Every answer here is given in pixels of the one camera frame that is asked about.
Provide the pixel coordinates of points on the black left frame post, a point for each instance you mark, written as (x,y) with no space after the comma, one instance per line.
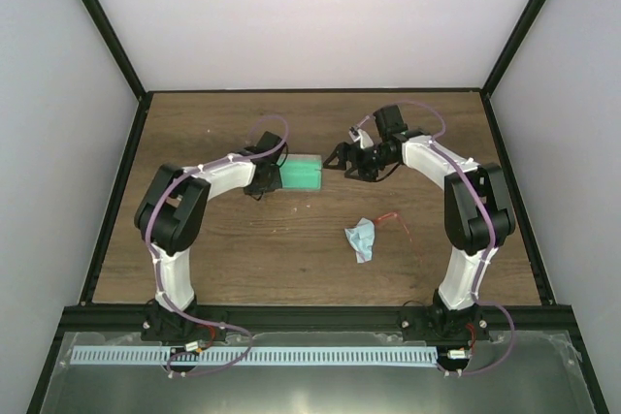
(106,30)

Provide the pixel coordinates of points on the black aluminium front rail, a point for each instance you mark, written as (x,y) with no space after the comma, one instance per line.
(273,318)

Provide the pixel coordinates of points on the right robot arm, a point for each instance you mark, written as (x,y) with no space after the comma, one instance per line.
(478,215)

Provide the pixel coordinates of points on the black right frame post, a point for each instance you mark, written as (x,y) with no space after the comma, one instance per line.
(515,40)

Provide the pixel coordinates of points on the black frame post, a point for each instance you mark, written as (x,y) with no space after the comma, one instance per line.
(106,30)
(515,40)

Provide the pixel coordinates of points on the light blue cleaning cloth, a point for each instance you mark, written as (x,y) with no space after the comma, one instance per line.
(361,238)

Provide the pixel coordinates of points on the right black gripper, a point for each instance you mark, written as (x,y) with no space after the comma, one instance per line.
(345,149)

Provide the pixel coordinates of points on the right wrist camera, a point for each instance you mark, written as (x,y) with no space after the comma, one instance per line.
(389,121)

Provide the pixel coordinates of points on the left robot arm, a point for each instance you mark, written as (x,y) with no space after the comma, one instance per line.
(172,210)

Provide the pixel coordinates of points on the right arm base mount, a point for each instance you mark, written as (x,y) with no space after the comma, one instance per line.
(434,322)

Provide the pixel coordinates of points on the metal sheet panel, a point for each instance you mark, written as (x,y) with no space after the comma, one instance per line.
(530,372)

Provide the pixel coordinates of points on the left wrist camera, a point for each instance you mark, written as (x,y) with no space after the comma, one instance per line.
(270,145)

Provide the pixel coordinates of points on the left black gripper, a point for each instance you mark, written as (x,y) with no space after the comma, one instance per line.
(275,184)

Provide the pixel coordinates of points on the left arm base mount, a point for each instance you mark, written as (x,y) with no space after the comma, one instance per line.
(165,326)

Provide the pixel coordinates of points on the green glasses case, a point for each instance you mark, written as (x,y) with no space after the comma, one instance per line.
(300,172)

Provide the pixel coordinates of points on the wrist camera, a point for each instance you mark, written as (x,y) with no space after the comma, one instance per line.
(270,145)
(389,121)

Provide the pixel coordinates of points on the light blue slotted cable duct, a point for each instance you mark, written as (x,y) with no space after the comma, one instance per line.
(258,356)

